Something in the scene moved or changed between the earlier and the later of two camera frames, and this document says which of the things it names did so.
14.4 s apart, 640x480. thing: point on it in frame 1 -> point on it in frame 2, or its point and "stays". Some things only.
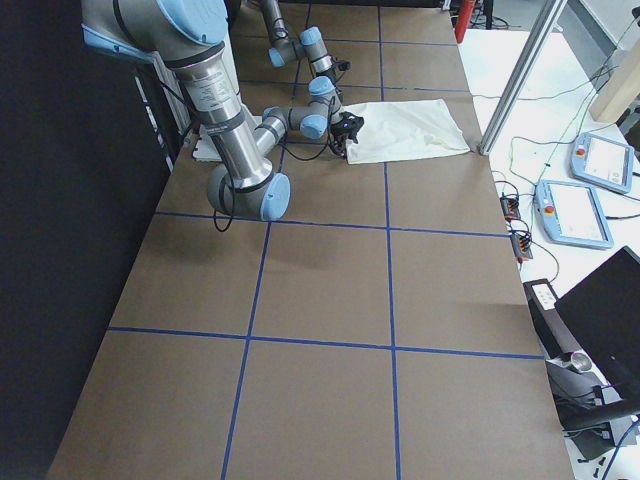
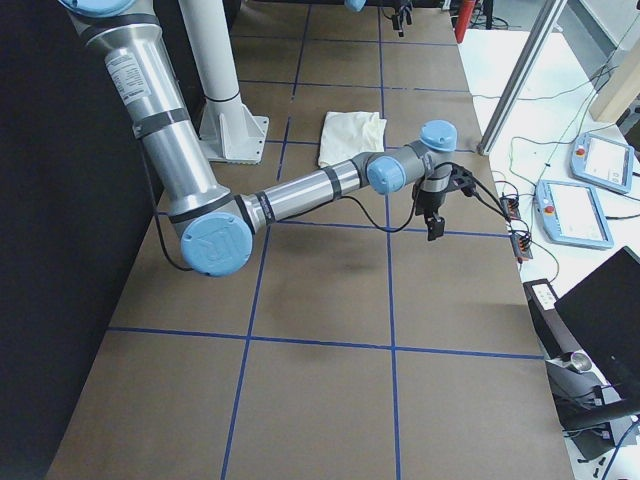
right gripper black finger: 342,150 -> 436,227
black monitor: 604,312 stays
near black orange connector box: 520,243 stays
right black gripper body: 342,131 -> 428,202
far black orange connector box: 510,207 stays
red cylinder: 463,16 stays
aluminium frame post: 519,77 stays
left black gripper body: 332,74 -> 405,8
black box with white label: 554,329 stays
